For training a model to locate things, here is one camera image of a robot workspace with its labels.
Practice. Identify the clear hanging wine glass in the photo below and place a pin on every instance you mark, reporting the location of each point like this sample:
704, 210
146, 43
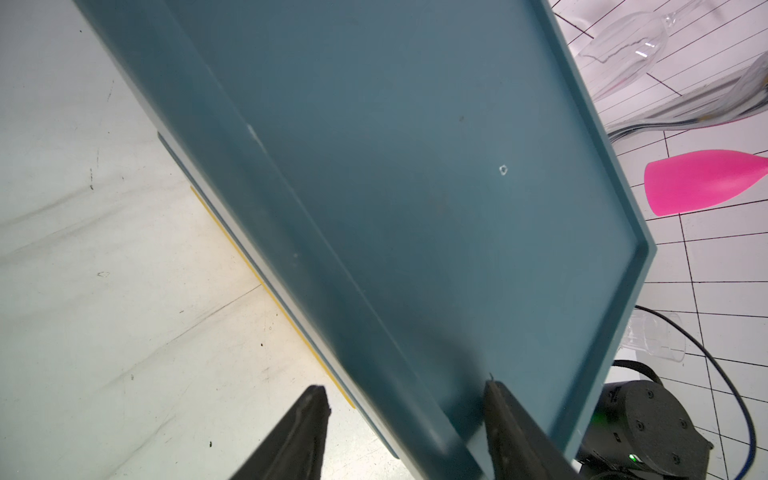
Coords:
627, 49

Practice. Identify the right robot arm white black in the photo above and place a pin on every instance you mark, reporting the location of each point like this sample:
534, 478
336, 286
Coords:
639, 430

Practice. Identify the clear glass cup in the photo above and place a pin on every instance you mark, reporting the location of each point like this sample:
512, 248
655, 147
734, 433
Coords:
648, 333

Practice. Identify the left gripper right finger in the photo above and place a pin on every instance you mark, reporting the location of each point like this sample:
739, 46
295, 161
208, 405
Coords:
518, 447

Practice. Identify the pink plastic wine glass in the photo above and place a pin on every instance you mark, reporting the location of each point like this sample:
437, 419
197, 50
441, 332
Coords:
700, 180

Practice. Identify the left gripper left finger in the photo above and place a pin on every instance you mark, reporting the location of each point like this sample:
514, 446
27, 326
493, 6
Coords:
294, 449

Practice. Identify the teal three-drawer cabinet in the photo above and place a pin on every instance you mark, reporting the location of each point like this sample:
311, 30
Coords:
425, 186

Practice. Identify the silver wine glass rack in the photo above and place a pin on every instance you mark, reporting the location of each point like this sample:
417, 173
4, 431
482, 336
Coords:
738, 96

